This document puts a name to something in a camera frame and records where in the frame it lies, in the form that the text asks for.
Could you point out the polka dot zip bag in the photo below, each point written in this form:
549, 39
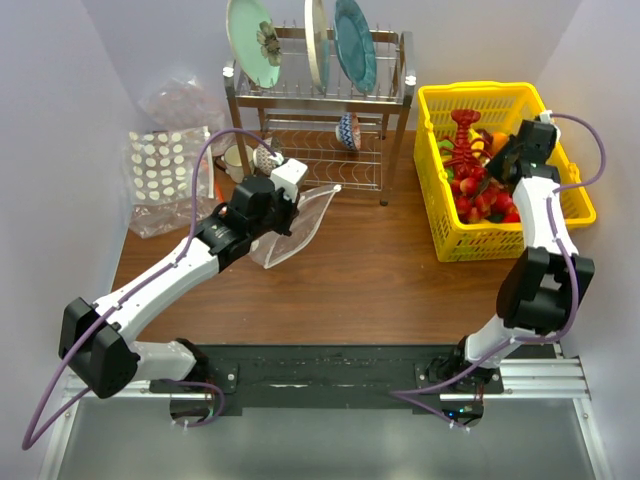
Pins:
273, 249

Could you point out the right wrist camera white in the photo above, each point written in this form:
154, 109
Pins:
547, 117

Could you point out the red toy lobster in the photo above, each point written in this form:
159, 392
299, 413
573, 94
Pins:
463, 154

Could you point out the cream rimmed plate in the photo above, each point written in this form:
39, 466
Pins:
317, 43

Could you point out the dark teal plate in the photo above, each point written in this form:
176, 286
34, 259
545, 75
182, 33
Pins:
354, 46

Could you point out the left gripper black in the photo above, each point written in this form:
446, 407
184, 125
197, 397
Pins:
291, 212

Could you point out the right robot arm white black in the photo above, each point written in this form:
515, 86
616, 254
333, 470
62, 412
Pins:
538, 300

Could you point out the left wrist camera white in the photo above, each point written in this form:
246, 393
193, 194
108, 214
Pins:
289, 176

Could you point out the polka dot bag stack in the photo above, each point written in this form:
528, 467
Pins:
158, 167

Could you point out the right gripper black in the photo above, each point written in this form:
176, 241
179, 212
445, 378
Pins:
493, 165

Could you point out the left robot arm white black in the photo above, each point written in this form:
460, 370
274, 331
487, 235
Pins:
99, 340

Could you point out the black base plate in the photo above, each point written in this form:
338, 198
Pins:
329, 377

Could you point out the metal dish rack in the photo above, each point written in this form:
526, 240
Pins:
304, 120

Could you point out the crumpled clear plastic bag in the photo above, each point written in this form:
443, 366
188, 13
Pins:
180, 103

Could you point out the yellow plastic basket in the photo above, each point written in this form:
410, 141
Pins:
503, 107

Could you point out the cream enamel mug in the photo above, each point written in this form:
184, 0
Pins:
232, 163

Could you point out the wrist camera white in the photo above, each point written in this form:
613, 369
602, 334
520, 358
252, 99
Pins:
547, 117
289, 176

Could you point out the mint green flower plate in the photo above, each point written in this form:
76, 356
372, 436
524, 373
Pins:
254, 41

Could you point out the blue patterned bowl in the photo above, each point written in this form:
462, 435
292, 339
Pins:
347, 132

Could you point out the aluminium rail frame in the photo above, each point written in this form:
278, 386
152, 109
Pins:
533, 421

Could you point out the patterned grey bowl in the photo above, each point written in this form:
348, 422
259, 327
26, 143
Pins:
262, 158

